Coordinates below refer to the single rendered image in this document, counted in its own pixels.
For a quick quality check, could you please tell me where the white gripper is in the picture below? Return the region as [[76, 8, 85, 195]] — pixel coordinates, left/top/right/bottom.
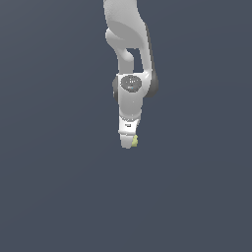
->
[[118, 115, 141, 150]]

